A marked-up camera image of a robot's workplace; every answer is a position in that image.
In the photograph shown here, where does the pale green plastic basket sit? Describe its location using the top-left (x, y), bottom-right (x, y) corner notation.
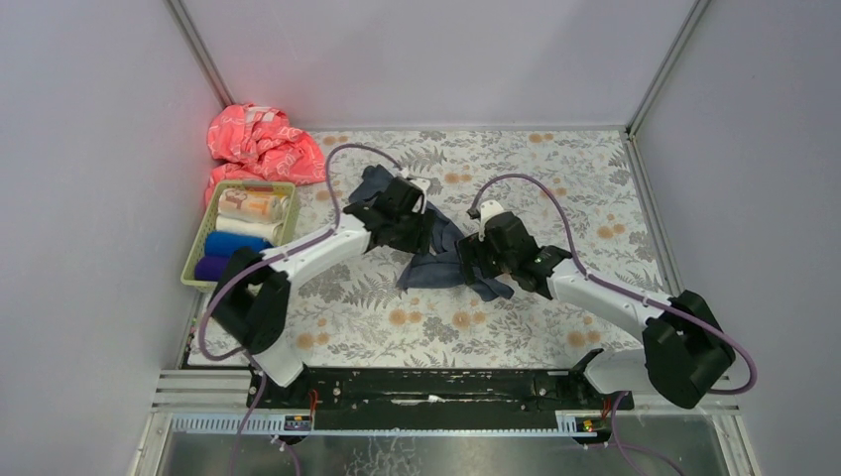
top-left (180, 180), bottom-right (300, 293)

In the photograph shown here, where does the beige lettered towel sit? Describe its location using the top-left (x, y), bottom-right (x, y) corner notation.
top-left (217, 188), bottom-right (289, 223)

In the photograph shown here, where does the pink patterned cloth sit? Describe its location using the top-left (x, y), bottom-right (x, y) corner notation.
top-left (204, 103), bottom-right (325, 203)

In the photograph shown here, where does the blue rolled towel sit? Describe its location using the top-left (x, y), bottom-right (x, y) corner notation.
top-left (203, 231), bottom-right (272, 258)

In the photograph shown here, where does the white rolled towel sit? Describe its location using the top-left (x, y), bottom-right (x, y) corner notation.
top-left (215, 215), bottom-right (283, 244)

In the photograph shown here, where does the floral table cloth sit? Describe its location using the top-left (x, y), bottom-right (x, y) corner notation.
top-left (283, 131), bottom-right (664, 368)

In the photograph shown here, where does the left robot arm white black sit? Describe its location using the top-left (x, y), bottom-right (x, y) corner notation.
top-left (206, 177), bottom-right (434, 387)

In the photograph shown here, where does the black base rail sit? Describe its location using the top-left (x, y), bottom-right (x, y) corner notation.
top-left (246, 367), bottom-right (634, 431)

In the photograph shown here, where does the purple towel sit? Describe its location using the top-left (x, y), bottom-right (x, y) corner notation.
top-left (193, 255), bottom-right (229, 282)

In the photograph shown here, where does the dark grey cloth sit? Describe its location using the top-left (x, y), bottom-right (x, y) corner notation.
top-left (346, 164), bottom-right (516, 303)

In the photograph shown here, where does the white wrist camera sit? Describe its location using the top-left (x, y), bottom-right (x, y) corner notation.
top-left (399, 172), bottom-right (431, 196)
top-left (478, 200), bottom-right (506, 241)

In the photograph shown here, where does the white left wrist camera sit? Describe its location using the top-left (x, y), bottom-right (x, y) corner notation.
top-left (399, 172), bottom-right (431, 196)

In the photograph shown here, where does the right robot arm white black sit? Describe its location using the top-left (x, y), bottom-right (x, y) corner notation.
top-left (457, 201), bottom-right (736, 409)

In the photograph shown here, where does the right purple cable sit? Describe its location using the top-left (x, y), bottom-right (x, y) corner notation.
top-left (467, 173), bottom-right (759, 476)

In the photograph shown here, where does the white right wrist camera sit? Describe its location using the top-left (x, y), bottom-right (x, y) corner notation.
top-left (478, 200), bottom-right (506, 241)

